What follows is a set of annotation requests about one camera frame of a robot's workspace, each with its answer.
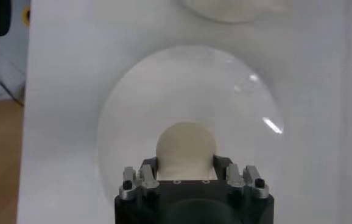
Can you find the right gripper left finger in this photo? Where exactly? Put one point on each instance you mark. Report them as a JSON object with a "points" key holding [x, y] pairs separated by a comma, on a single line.
{"points": [[147, 179]]}

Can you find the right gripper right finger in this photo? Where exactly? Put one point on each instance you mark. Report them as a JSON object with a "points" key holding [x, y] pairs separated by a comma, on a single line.
{"points": [[235, 176]]}

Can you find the white steamed baozi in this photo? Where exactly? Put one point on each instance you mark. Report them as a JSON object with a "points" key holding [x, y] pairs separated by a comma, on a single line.
{"points": [[185, 149]]}

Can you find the white round plate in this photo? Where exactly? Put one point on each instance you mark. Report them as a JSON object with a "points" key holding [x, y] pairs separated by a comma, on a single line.
{"points": [[194, 91]]}

